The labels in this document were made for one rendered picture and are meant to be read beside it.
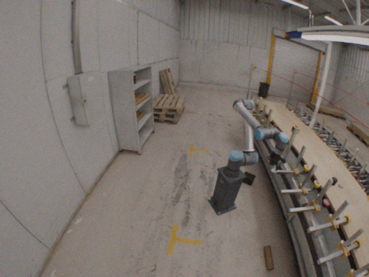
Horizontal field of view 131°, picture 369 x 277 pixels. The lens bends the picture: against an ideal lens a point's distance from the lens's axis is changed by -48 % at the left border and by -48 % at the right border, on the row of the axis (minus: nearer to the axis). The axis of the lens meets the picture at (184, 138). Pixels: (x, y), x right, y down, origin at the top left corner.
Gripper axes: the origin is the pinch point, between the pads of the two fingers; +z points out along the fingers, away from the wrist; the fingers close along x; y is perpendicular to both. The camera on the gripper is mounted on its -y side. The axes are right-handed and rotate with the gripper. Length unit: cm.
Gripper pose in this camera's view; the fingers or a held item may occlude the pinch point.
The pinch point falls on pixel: (272, 170)
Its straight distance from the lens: 155.7
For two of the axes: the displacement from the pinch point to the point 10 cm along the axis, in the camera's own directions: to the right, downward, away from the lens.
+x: -1.5, 5.1, -8.5
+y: -9.9, -1.1, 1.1
